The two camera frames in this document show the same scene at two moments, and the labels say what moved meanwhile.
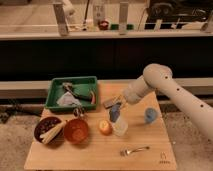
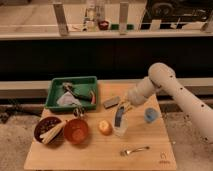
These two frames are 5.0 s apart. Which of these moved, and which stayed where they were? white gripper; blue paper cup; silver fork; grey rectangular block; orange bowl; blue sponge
Moved: blue sponge; white gripper
Stayed: silver fork; blue paper cup; orange bowl; grey rectangular block
